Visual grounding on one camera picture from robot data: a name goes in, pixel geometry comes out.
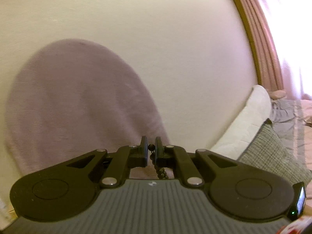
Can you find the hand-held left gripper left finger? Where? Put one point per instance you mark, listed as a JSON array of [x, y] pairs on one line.
[[146, 152]]

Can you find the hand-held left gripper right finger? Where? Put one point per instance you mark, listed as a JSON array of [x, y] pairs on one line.
[[157, 152]]

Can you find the red white package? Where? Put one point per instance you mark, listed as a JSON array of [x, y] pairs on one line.
[[296, 226]]

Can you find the grey woven pillow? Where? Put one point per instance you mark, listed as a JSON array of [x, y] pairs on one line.
[[273, 151]]

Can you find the grey crumpled bedsheet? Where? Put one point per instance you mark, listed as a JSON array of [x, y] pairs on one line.
[[287, 117]]

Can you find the lilac fleece towel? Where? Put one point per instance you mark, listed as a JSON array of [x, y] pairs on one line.
[[73, 102]]

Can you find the cream white pillow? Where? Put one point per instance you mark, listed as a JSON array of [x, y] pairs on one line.
[[251, 119]]

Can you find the pink curtain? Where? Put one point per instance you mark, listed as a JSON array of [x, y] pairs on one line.
[[275, 29]]

